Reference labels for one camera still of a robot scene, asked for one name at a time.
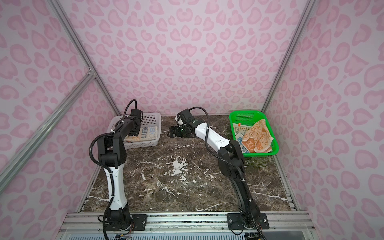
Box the white perforated plastic basket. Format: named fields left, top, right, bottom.
left=123, top=113, right=162, bottom=150

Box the rabbit print towel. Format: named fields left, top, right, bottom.
left=124, top=126, right=159, bottom=143

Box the green plastic basket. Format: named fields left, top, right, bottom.
left=229, top=110, right=279, bottom=158

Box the blue bunny print towel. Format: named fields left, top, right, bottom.
left=233, top=123, right=251, bottom=154

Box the orange patterned towel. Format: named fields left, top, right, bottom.
left=242, top=119, right=274, bottom=153

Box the left diagonal aluminium strut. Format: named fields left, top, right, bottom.
left=1, top=71, right=95, bottom=193

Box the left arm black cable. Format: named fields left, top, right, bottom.
left=88, top=98, right=138, bottom=240

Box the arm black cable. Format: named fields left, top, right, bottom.
left=88, top=98, right=138, bottom=240
left=188, top=106, right=269, bottom=240

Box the left corner aluminium post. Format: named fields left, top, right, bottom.
left=48, top=0, right=121, bottom=116

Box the corner aluminium post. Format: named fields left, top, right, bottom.
left=261, top=0, right=319, bottom=115
left=48, top=0, right=121, bottom=116

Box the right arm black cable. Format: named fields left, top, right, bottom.
left=188, top=106, right=269, bottom=240

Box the right corner aluminium post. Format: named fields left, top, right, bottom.
left=261, top=0, right=319, bottom=115

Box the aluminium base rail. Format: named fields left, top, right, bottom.
left=56, top=211, right=319, bottom=240

